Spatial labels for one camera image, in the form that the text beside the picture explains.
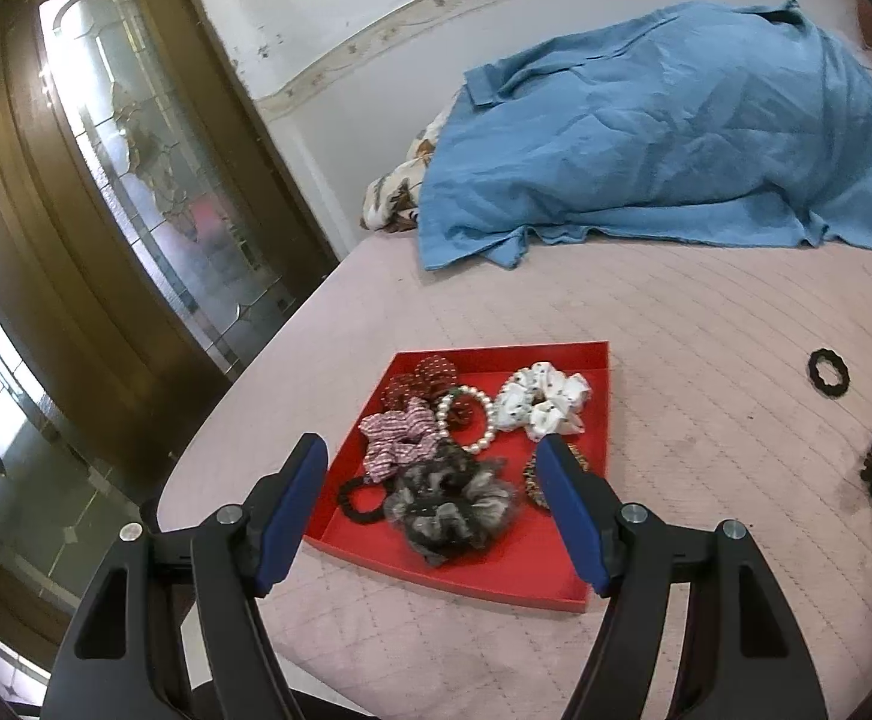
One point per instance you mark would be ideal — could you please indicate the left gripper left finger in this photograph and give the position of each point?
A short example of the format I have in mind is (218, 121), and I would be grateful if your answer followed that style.
(169, 626)

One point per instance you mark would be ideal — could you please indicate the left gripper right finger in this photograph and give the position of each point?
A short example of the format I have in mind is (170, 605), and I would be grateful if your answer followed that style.
(743, 654)

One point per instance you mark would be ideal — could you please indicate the leopard print scrunchie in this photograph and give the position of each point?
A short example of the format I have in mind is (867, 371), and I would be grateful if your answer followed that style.
(533, 490)

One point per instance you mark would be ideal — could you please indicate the black scrunchie with bead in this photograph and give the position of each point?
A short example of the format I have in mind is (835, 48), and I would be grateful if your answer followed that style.
(828, 373)

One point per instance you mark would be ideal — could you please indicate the white cherry print scrunchie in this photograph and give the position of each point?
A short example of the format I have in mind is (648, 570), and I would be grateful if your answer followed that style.
(542, 400)

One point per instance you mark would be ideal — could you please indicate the grey black organza scrunchie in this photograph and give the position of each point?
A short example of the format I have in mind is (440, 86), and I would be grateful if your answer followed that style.
(451, 505)

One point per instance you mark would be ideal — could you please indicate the red plaid scrunchie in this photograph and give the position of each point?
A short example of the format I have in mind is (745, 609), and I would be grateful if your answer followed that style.
(398, 438)

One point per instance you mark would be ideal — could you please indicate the dark red polka dot scrunchie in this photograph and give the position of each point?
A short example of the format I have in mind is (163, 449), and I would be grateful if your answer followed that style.
(415, 395)

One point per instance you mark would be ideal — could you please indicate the red tray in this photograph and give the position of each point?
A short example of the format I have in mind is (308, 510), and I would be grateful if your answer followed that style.
(527, 565)

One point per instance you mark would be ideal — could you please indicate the brown wooden glass door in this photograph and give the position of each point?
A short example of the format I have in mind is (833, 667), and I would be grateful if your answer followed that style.
(152, 241)

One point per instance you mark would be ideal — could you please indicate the floral white brown blanket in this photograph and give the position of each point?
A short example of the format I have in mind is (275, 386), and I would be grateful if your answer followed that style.
(392, 202)

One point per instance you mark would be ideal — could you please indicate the blue blanket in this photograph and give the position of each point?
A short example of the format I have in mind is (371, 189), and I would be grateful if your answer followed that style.
(700, 123)

